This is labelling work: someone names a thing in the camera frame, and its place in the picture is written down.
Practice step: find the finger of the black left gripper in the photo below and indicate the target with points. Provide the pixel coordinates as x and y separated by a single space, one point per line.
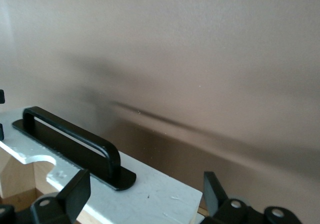
1 131
1 96

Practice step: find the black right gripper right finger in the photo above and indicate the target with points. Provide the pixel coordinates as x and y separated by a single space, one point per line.
220 204

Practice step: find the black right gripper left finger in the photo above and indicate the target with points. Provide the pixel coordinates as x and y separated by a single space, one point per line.
70 196

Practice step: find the wooden drawer with white front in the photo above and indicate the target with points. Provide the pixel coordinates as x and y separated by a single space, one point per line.
150 194

